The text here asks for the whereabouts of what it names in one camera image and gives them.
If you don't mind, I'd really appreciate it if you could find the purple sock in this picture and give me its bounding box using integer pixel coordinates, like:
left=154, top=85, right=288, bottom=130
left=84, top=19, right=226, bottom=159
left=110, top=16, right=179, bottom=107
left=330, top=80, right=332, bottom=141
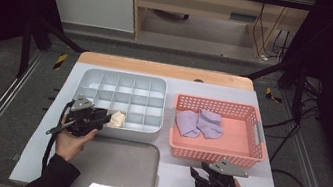
left=194, top=108, right=227, bottom=142
left=172, top=107, right=205, bottom=140

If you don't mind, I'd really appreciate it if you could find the cream sock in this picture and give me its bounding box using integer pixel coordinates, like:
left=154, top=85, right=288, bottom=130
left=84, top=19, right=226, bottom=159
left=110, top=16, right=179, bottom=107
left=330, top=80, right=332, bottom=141
left=108, top=109, right=127, bottom=130

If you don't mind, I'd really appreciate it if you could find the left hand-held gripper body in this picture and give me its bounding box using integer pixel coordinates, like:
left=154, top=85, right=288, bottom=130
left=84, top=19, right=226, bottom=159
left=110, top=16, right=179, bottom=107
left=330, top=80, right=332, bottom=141
left=63, top=92, right=102, bottom=140

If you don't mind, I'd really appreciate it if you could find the black metal frame strut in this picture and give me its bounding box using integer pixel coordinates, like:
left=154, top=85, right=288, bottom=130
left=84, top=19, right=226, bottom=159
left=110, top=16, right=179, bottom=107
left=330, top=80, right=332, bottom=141
left=14, top=13, right=90, bottom=89
left=238, top=50, right=312, bottom=124

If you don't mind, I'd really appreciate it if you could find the yellow black tape marker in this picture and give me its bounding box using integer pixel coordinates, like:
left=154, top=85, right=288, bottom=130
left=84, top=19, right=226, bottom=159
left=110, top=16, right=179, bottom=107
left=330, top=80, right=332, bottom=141
left=52, top=52, right=69, bottom=72
left=264, top=86, right=285, bottom=105

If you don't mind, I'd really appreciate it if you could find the wooden desk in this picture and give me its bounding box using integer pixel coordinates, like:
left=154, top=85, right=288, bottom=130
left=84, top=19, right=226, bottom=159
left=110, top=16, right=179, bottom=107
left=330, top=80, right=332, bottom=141
left=122, top=0, right=319, bottom=67

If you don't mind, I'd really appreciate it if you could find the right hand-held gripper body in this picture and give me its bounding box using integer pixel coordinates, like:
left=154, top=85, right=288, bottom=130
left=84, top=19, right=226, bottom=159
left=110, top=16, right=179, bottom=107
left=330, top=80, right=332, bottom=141
left=201, top=156, right=252, bottom=187

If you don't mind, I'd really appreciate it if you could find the black hanging cable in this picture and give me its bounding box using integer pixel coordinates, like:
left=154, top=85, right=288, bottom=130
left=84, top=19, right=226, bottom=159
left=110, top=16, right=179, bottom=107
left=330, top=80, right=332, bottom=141
left=270, top=29, right=292, bottom=64
left=250, top=0, right=273, bottom=56

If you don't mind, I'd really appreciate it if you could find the yellow hanging cable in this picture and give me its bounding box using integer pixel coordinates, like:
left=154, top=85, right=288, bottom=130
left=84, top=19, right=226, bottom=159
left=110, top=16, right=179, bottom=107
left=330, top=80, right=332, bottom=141
left=250, top=0, right=296, bottom=63

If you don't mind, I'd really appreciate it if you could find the pink plastic basket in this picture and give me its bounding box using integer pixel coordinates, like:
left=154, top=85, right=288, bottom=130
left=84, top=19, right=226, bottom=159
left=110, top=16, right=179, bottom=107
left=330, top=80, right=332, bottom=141
left=166, top=92, right=274, bottom=173

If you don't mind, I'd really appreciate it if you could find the person's left hand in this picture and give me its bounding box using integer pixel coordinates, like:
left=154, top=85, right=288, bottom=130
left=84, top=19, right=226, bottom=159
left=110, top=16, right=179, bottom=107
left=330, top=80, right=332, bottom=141
left=52, top=113, right=99, bottom=167

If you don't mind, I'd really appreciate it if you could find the translucent grey box lid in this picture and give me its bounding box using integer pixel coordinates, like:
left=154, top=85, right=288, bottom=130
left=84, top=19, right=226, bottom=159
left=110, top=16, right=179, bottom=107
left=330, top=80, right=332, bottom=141
left=67, top=131, right=164, bottom=187

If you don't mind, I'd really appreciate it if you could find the left hand-held gripper cable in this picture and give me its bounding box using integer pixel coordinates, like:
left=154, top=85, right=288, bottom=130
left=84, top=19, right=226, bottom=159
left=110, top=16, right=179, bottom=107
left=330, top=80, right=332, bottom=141
left=39, top=99, right=75, bottom=179

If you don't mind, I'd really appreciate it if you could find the white divided storage box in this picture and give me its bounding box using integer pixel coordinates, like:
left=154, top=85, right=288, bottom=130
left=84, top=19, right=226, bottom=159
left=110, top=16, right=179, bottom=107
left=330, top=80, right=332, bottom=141
left=62, top=63, right=171, bottom=146

